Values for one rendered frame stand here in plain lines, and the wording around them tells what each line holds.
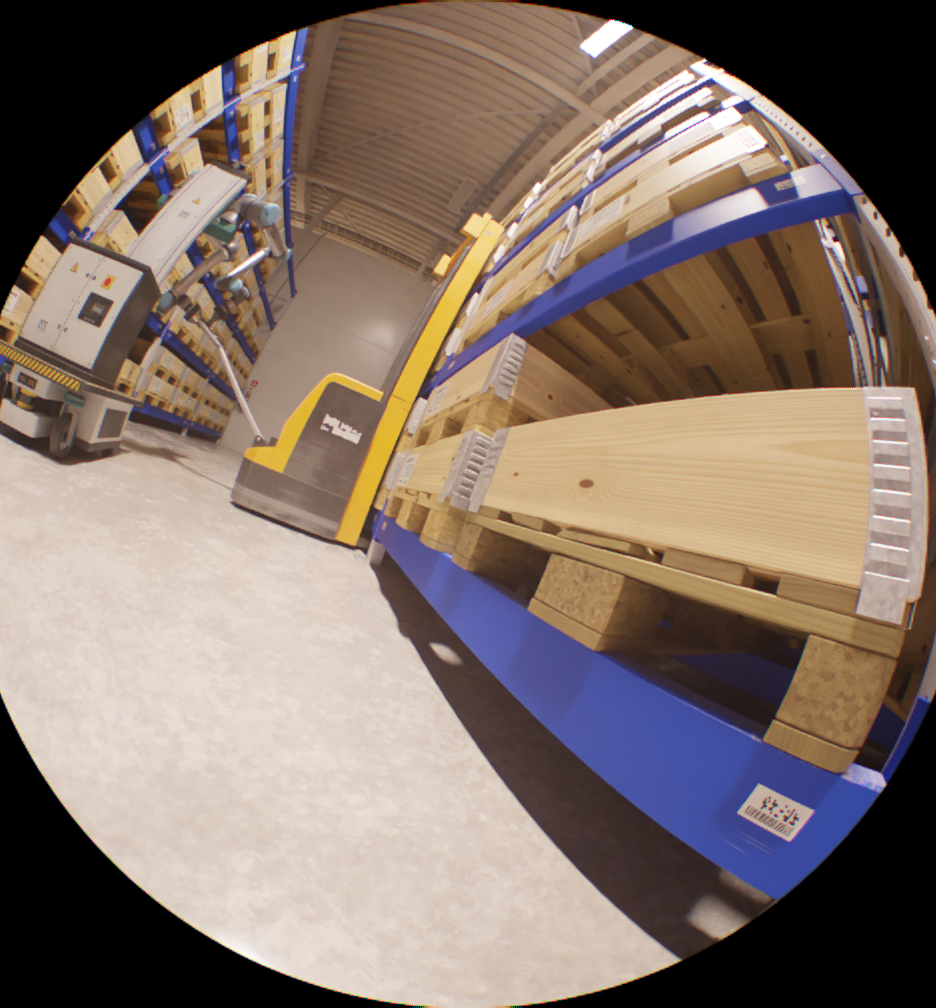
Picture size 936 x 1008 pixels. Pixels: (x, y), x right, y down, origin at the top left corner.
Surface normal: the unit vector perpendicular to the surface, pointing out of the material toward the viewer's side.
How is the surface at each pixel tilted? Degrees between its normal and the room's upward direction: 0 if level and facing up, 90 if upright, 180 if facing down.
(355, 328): 90
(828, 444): 90
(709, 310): 180
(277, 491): 90
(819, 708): 90
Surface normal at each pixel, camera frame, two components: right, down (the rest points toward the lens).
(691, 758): -0.84, -0.35
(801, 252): -0.36, 0.93
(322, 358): 0.41, 0.10
